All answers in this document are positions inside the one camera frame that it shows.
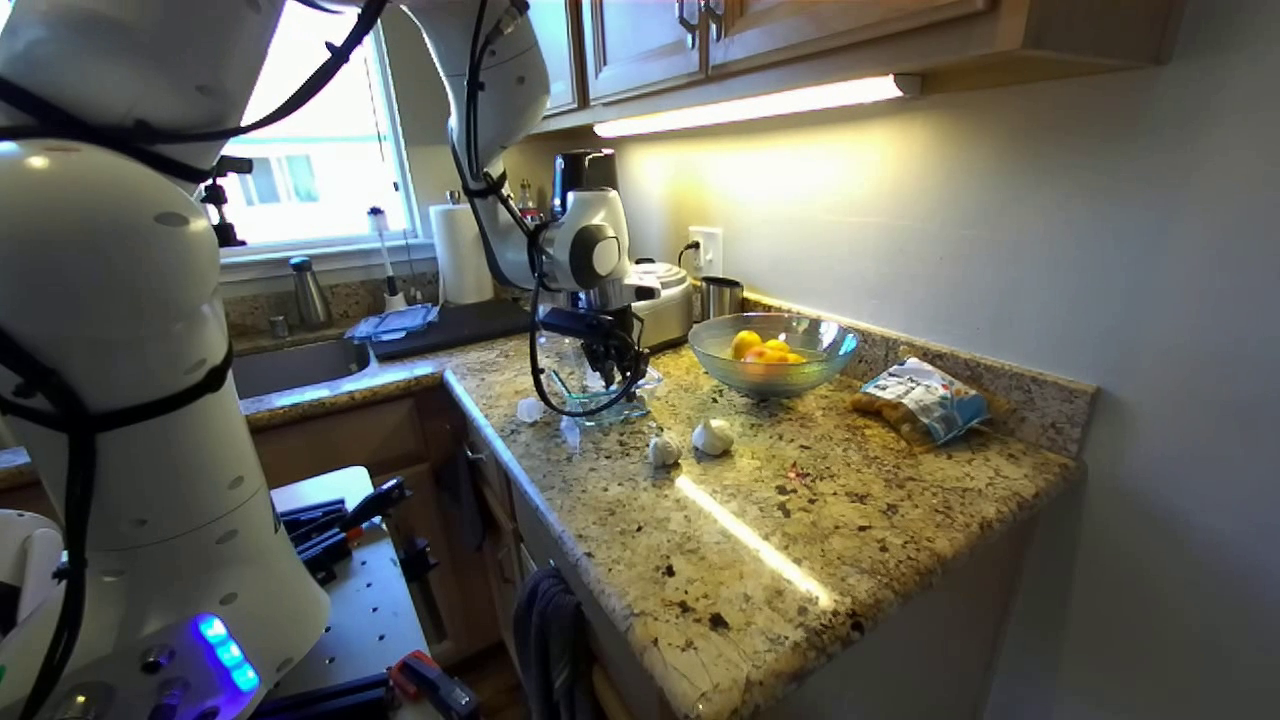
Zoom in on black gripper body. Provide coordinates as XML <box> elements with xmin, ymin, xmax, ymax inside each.
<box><xmin>535</xmin><ymin>305</ymin><xmax>649</xmax><ymax>359</ymax></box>

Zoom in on rectangular glass container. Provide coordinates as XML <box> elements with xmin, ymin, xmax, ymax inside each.
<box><xmin>540</xmin><ymin>363</ymin><xmax>669</xmax><ymax>430</ymax></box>

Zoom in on dark metal cup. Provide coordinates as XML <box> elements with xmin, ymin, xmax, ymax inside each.
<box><xmin>691</xmin><ymin>272</ymin><xmax>749</xmax><ymax>322</ymax></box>

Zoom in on black ribbed drying mat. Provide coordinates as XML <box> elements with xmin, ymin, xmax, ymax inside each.
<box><xmin>376</xmin><ymin>297</ymin><xmax>535</xmax><ymax>359</ymax></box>

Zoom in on orange fruit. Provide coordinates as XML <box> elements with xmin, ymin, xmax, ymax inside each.
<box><xmin>740</xmin><ymin>336</ymin><xmax>813</xmax><ymax>384</ymax></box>

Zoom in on white paper towel roll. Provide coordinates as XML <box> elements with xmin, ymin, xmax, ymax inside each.
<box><xmin>428</xmin><ymin>196</ymin><xmax>498</xmax><ymax>306</ymax></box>

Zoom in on round glass fruit bowl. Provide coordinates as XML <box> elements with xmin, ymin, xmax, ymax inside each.
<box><xmin>683</xmin><ymin>313</ymin><xmax>862</xmax><ymax>398</ymax></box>

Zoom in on blue dish cloth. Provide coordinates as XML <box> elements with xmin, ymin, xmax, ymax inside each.
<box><xmin>348</xmin><ymin>301</ymin><xmax>443</xmax><ymax>352</ymax></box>

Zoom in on dish brush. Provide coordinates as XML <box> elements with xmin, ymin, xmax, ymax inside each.
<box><xmin>363</xmin><ymin>205</ymin><xmax>412</xmax><ymax>317</ymax></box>

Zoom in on wood base cabinet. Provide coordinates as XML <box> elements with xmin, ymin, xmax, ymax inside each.
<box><xmin>242</xmin><ymin>377</ymin><xmax>671</xmax><ymax>720</ymax></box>

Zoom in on grey hanging towel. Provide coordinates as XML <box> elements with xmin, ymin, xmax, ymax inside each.
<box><xmin>511</xmin><ymin>565</ymin><xmax>597</xmax><ymax>720</ymax></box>

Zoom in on light wood cabinet door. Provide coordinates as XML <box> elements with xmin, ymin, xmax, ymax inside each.
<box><xmin>703</xmin><ymin>0</ymin><xmax>996</xmax><ymax>72</ymax></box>
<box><xmin>532</xmin><ymin>0</ymin><xmax>588</xmax><ymax>117</ymax></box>
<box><xmin>583</xmin><ymin>0</ymin><xmax>711</xmax><ymax>102</ymax></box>

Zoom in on metal faucet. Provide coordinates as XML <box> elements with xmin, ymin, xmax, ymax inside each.
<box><xmin>288</xmin><ymin>250</ymin><xmax>337</xmax><ymax>333</ymax></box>

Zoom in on blue white snack bag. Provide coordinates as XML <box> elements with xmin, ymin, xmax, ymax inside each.
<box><xmin>857</xmin><ymin>355</ymin><xmax>991</xmax><ymax>446</ymax></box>

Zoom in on kitchen sink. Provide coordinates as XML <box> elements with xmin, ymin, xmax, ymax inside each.
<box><xmin>233</xmin><ymin>333</ymin><xmax>376</xmax><ymax>398</ymax></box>

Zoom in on under cabinet light strip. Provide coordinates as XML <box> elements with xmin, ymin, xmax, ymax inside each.
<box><xmin>593</xmin><ymin>72</ymin><xmax>924</xmax><ymax>142</ymax></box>

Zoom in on bright window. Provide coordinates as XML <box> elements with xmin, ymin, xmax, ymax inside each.
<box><xmin>217</xmin><ymin>25</ymin><xmax>420</xmax><ymax>250</ymax></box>

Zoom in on black hand tools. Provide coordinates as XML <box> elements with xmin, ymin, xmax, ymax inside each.
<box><xmin>274</xmin><ymin>475</ymin><xmax>412</xmax><ymax>578</ymax></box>

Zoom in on grey cart table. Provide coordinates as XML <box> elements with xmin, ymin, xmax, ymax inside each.
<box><xmin>265</xmin><ymin>461</ymin><xmax>443</xmax><ymax>695</ymax></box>

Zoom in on red blue clamp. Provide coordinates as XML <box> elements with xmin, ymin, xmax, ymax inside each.
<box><xmin>382</xmin><ymin>647</ymin><xmax>484</xmax><ymax>720</ymax></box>

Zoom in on white wall outlet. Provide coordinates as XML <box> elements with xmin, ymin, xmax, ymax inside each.
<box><xmin>687</xmin><ymin>224</ymin><xmax>729</xmax><ymax>275</ymax></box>

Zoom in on black camera tripod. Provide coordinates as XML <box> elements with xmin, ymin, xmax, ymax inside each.
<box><xmin>195</xmin><ymin>152</ymin><xmax>257</xmax><ymax>250</ymax></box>

